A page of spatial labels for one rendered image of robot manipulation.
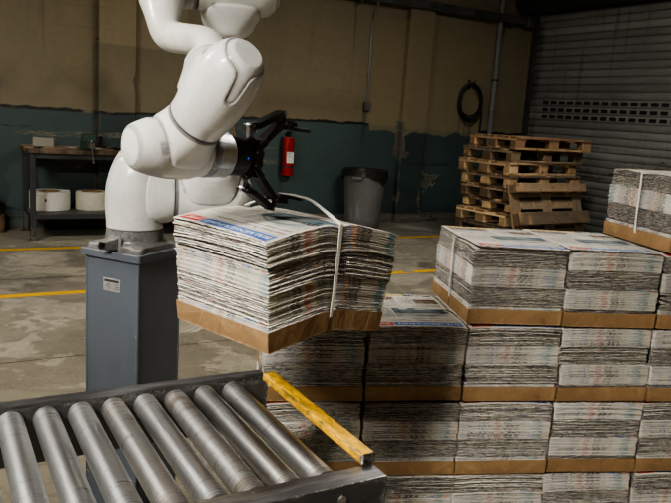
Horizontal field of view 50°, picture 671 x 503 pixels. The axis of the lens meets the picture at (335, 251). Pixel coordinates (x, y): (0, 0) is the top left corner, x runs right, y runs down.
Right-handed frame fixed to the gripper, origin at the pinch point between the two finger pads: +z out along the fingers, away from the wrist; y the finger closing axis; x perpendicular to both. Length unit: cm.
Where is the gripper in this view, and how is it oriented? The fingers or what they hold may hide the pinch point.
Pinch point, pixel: (298, 163)
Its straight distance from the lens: 153.7
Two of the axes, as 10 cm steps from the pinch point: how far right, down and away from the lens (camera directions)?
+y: -1.4, 9.8, 1.4
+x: 7.5, 2.0, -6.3
